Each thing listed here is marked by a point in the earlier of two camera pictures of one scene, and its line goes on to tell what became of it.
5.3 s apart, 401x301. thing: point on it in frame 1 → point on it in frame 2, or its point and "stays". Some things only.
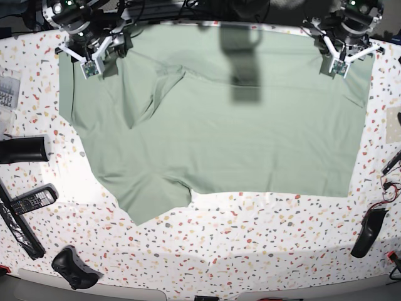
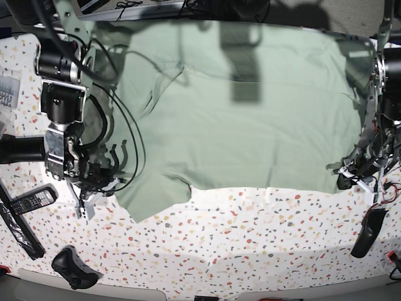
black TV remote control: x=34 y=199 stays
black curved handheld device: x=370 y=227 stays
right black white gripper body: x=344 y=32 → x=362 y=168
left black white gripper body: x=95 y=30 → x=91 y=181
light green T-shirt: x=218 y=108 stays
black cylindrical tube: x=22 y=150 stays
